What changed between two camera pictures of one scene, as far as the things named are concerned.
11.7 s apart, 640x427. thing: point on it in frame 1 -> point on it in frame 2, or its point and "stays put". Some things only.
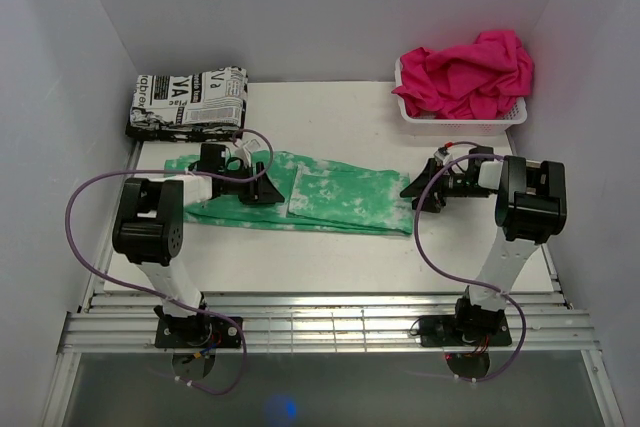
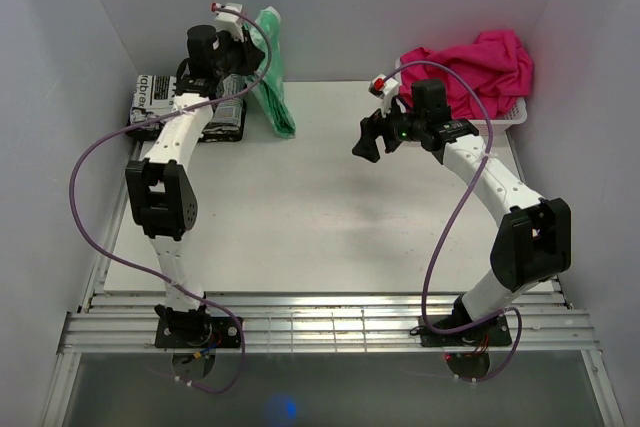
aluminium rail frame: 124,323 stays put
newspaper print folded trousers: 199,106 stays put
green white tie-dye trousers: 315,197 -> 270,95
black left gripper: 267,193 -> 250,55
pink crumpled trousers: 474,81 stays put
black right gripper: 434,199 -> 371,128
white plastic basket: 446,127 stays put
